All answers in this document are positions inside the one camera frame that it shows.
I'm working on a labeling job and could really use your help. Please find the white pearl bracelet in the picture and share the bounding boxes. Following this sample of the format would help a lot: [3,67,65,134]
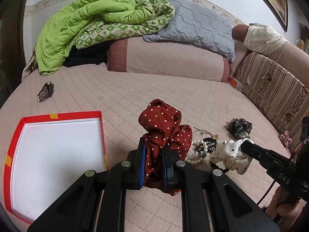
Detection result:
[186,139,209,166]

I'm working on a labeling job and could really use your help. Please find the white polka dot scrunchie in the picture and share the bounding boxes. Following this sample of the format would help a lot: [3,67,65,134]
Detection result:
[209,138,255,175]

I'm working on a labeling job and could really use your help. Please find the black sheer organza scrunchie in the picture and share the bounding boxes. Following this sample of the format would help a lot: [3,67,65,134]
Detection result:
[227,118,252,140]

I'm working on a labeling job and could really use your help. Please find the red polka dot scrunchie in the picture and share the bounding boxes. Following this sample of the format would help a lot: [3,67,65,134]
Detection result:
[138,99,192,196]

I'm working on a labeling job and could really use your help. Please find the black beaded hair clip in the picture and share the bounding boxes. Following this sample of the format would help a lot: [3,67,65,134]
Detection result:
[202,137,217,154]

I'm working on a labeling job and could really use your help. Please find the person right hand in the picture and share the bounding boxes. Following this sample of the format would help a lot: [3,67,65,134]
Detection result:
[266,186,305,229]

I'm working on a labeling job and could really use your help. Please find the pink small scrunchie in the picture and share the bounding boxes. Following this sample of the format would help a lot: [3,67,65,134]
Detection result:
[279,131,293,149]

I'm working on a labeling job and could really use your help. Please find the striped floral headboard cushion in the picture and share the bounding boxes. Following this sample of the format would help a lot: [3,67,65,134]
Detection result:
[233,52,308,151]

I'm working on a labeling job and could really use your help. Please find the pink quilted mattress cover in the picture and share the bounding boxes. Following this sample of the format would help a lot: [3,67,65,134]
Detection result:
[0,62,293,232]

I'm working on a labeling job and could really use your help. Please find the orange white small box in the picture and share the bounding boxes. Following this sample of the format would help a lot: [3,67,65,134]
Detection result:
[227,77,244,93]

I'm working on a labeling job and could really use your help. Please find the red white shallow box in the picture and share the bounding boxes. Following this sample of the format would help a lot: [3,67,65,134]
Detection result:
[3,111,108,224]

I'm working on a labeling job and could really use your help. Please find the pink bolster cushion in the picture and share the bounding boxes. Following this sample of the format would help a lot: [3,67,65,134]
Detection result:
[107,37,230,82]

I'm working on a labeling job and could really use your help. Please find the dark rhinestone hair claw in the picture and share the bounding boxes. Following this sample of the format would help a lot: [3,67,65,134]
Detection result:
[37,81,54,102]

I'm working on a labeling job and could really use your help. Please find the cream floral cloth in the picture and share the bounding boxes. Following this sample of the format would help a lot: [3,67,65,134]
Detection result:
[244,24,288,56]

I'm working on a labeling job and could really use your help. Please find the grey quilted pillow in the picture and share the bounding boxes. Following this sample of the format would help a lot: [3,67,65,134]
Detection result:
[143,0,236,62]

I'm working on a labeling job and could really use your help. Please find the green quilted comforter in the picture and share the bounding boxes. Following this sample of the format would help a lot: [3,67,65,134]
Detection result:
[36,0,175,75]

